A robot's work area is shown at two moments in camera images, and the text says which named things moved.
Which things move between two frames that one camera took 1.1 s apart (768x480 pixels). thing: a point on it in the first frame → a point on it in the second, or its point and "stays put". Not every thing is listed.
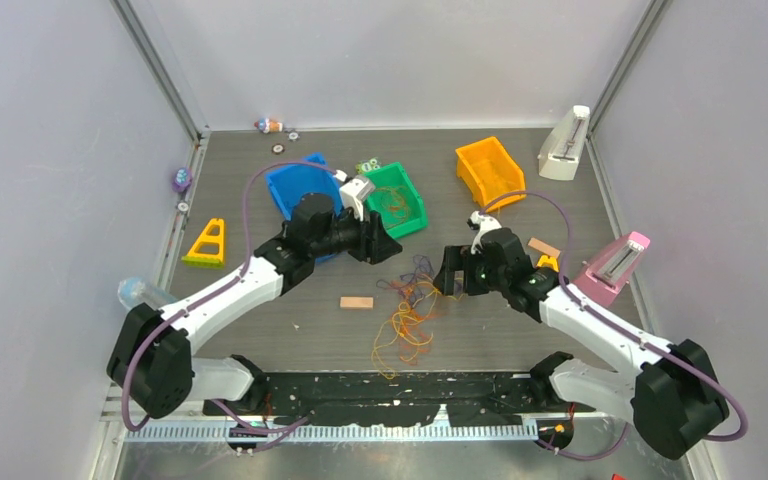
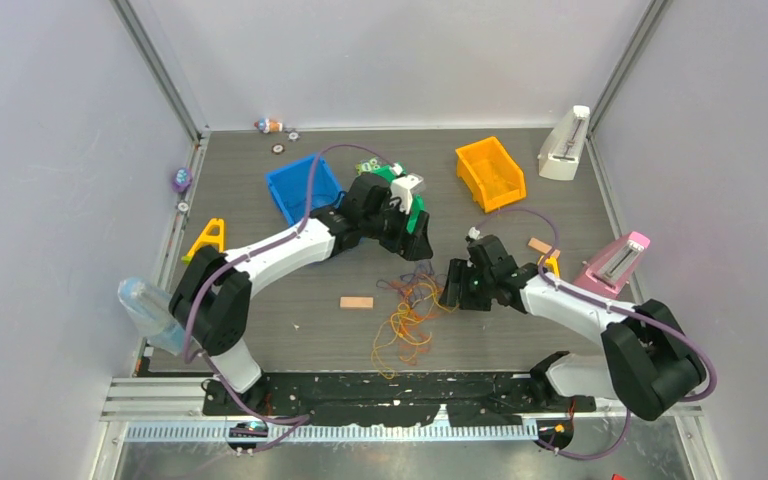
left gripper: x=376 y=245 → x=413 y=247
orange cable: x=414 y=310 stays put
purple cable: x=410 y=283 stays put
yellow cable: x=408 y=321 stays put
